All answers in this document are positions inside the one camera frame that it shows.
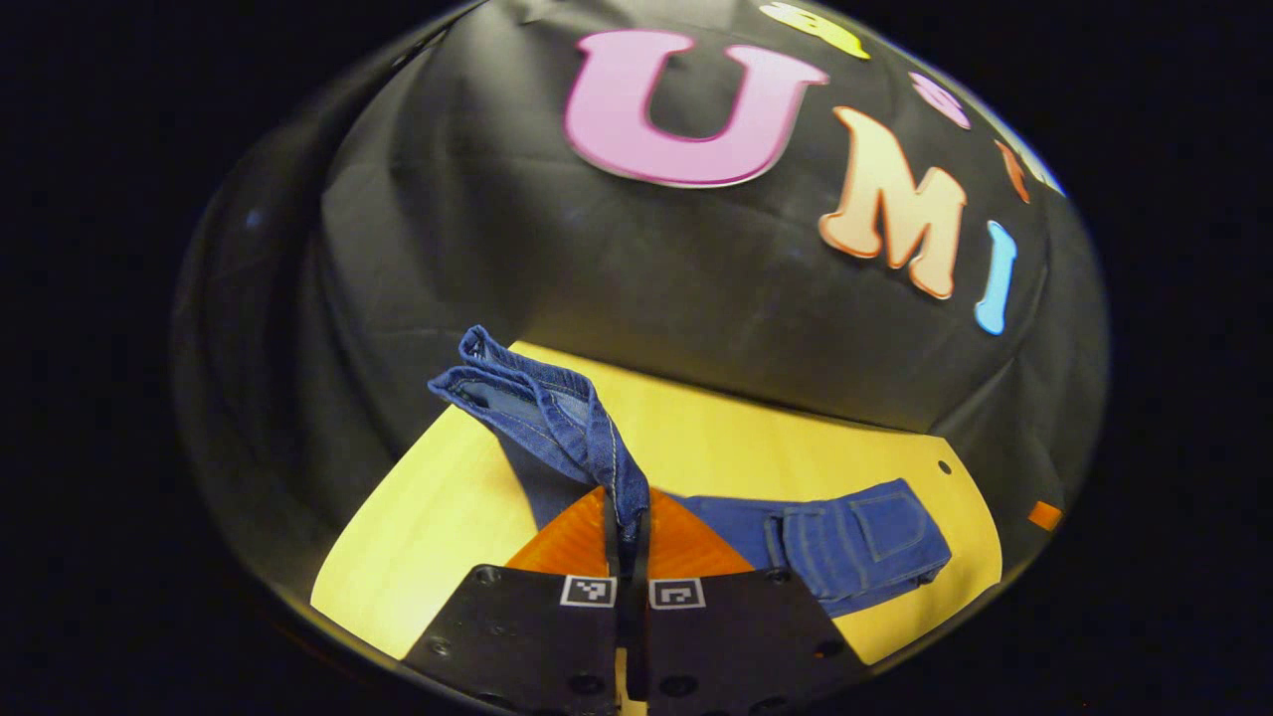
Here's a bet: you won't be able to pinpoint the black backdrop cloth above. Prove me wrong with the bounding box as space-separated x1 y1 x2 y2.
171 0 1113 608

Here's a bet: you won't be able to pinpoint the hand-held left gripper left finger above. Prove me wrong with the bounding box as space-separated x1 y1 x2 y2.
401 485 630 716

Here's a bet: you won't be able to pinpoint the blue denim jeans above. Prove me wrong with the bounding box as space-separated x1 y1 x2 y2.
428 324 953 620

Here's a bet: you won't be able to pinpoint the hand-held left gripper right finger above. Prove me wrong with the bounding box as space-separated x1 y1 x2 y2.
629 487 871 716

